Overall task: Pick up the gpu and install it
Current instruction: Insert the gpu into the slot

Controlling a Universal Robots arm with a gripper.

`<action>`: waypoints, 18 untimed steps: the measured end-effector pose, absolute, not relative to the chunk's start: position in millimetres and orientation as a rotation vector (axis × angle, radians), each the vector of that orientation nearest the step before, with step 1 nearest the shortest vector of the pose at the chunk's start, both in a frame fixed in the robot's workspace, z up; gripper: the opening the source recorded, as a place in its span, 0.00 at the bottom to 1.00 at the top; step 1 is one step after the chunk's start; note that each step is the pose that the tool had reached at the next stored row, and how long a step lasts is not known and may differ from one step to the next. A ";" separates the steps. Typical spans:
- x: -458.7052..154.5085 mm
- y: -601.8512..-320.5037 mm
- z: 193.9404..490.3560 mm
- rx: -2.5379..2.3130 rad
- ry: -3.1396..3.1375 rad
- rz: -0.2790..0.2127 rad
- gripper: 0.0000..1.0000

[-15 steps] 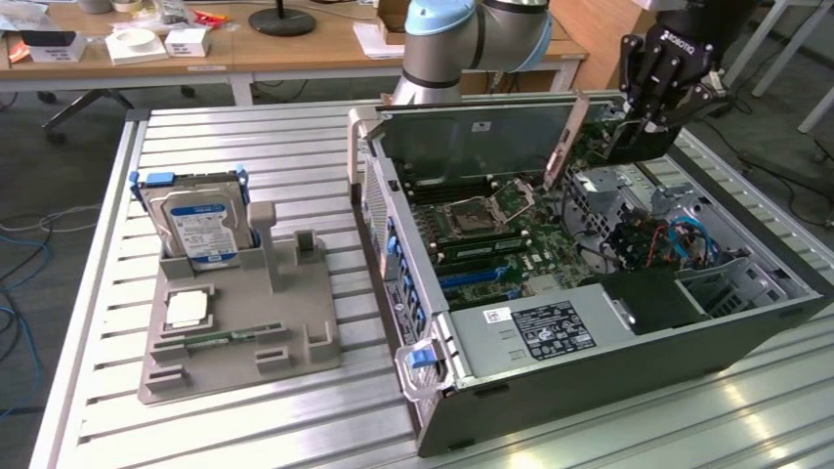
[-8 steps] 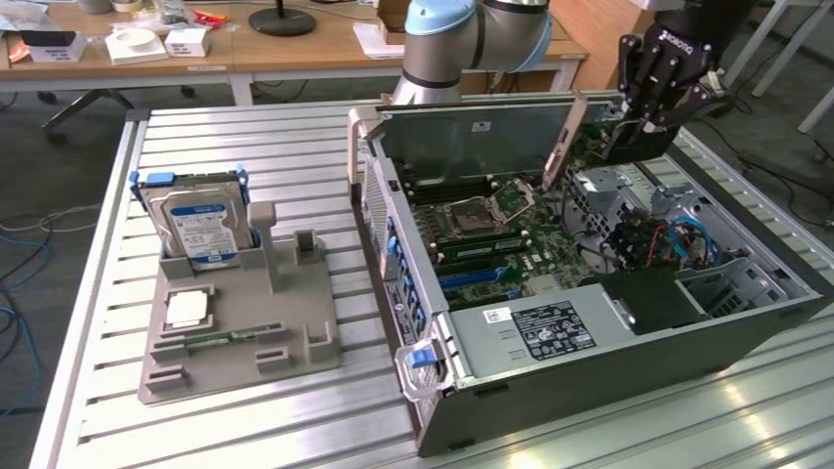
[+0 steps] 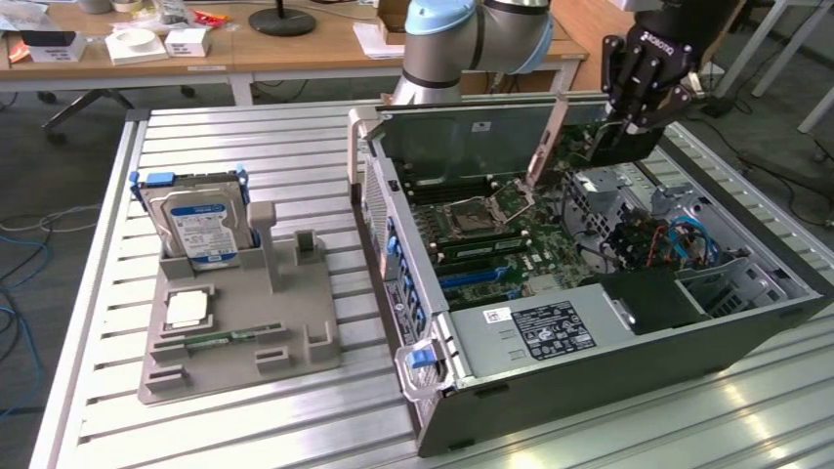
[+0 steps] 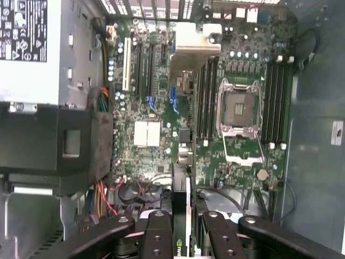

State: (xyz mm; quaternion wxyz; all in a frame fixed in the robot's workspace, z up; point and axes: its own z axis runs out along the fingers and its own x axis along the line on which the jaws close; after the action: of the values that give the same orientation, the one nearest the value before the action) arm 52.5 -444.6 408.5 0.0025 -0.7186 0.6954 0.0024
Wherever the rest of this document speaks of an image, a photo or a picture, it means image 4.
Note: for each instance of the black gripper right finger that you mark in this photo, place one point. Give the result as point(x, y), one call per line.
point(223, 242)

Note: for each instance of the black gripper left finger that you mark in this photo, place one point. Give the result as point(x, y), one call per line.
point(157, 237)

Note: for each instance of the silver coin battery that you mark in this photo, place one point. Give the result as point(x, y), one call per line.
point(262, 174)

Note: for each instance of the green motherboard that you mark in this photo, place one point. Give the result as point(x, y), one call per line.
point(161, 159)

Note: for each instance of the white chipset heatsink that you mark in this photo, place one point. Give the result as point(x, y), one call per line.
point(147, 133)

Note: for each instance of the CPU socket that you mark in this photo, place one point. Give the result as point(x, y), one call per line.
point(240, 108)

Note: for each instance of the blue expansion slot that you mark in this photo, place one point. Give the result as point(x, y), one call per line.
point(173, 99)

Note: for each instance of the dark grey PC case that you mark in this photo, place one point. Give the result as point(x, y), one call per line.
point(315, 135)

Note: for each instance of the black RAM slot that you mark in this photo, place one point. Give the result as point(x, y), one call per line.
point(287, 102)
point(272, 102)
point(266, 102)
point(279, 102)

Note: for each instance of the black plastic shroud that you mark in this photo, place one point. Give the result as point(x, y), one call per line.
point(40, 140)

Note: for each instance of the black expansion slot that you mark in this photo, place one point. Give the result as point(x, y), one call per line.
point(139, 70)
point(151, 70)

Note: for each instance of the white expansion slot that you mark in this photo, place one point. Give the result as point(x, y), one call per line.
point(126, 64)

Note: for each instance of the grey power supply unit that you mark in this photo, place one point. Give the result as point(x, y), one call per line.
point(75, 54)

